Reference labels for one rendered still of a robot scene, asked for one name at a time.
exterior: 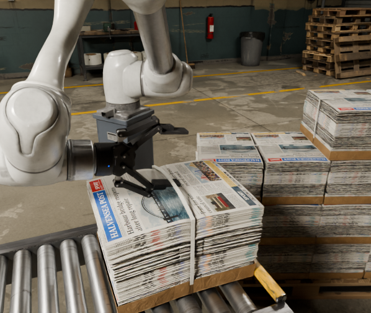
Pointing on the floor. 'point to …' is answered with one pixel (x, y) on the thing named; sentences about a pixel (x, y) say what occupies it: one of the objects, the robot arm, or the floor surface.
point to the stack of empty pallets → (358, 14)
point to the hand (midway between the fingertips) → (178, 157)
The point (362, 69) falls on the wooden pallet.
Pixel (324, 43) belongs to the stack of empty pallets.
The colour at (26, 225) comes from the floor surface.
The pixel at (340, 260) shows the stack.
